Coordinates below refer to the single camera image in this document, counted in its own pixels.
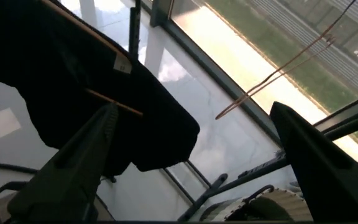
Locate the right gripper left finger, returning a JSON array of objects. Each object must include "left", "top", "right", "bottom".
[{"left": 6, "top": 103, "right": 119, "bottom": 222}]

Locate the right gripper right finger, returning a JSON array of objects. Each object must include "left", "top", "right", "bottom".
[{"left": 269, "top": 101, "right": 358, "bottom": 222}]

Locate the white laundry basket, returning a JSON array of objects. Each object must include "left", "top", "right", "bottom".
[{"left": 199, "top": 185, "right": 314, "bottom": 222}]

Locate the black clothes rack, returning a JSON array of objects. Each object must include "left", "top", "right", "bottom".
[{"left": 128, "top": 0, "right": 358, "bottom": 222}]

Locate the black garment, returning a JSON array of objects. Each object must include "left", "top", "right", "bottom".
[{"left": 0, "top": 0, "right": 201, "bottom": 179}]

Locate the window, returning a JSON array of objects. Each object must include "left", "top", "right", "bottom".
[{"left": 149, "top": 0, "right": 358, "bottom": 162}]

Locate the black cable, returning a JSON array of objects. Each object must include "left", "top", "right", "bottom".
[{"left": 0, "top": 150, "right": 40, "bottom": 175}]

